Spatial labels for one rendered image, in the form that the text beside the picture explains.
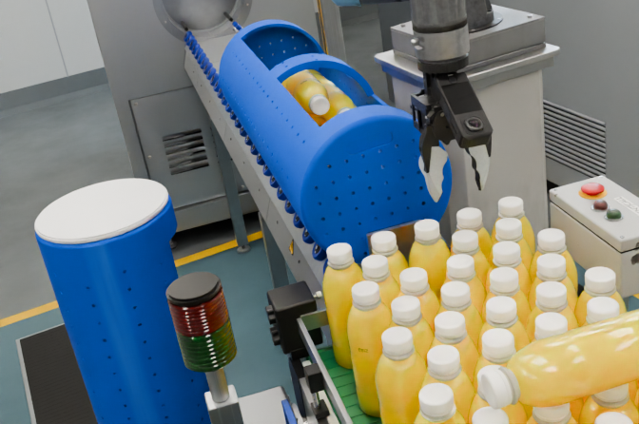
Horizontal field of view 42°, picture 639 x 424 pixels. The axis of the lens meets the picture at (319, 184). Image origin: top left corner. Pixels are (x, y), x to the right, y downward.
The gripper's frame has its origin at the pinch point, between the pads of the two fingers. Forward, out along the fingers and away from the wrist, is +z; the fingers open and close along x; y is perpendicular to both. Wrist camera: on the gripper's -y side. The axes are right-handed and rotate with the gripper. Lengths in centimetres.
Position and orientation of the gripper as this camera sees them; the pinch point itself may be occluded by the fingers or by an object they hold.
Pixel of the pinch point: (460, 190)
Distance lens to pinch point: 124.4
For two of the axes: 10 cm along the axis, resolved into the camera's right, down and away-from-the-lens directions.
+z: 1.5, 9.0, 4.1
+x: -9.5, 2.4, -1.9
